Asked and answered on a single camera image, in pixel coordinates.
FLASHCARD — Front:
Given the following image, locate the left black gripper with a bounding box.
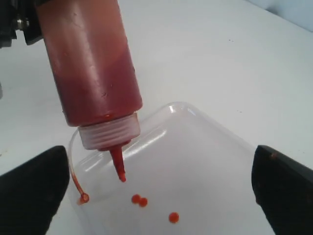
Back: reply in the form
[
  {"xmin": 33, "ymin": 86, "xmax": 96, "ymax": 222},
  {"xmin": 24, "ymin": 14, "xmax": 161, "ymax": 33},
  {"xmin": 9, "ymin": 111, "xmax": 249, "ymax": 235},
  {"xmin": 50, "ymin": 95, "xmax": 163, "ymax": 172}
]
[{"xmin": 0, "ymin": 0, "xmax": 45, "ymax": 48}]

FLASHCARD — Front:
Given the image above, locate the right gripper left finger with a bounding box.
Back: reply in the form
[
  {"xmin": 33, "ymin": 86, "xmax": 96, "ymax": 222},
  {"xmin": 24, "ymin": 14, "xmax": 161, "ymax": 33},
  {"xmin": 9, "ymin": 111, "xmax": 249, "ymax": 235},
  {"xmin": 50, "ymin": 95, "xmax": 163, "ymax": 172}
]
[{"xmin": 0, "ymin": 145, "xmax": 70, "ymax": 235}]

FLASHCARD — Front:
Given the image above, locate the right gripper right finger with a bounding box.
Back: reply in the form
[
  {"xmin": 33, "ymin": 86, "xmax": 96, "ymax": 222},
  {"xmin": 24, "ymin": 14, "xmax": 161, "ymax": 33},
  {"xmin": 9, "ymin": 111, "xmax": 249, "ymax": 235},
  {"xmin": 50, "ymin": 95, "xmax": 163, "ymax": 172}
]
[{"xmin": 251, "ymin": 145, "xmax": 313, "ymax": 235}]

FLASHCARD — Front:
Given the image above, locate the red sauce squeeze bottle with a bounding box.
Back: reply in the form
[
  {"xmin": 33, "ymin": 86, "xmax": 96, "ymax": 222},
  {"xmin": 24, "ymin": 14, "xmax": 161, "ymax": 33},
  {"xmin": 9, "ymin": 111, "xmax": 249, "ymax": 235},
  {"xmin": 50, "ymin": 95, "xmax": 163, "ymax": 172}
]
[{"xmin": 35, "ymin": 0, "xmax": 142, "ymax": 182}]

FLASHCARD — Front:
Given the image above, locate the red sauce blob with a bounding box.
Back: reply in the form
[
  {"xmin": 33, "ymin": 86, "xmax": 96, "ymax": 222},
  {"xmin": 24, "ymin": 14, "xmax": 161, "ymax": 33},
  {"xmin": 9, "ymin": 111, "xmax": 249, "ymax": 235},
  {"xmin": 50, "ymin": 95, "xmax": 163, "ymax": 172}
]
[{"xmin": 131, "ymin": 194, "xmax": 179, "ymax": 224}]

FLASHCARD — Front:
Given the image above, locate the white rectangular plastic tray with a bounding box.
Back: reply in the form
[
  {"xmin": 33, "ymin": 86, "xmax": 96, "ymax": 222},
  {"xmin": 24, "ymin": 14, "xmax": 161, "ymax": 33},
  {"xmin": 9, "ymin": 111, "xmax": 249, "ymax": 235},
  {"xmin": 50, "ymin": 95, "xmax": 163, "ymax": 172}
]
[{"xmin": 67, "ymin": 102, "xmax": 273, "ymax": 235}]

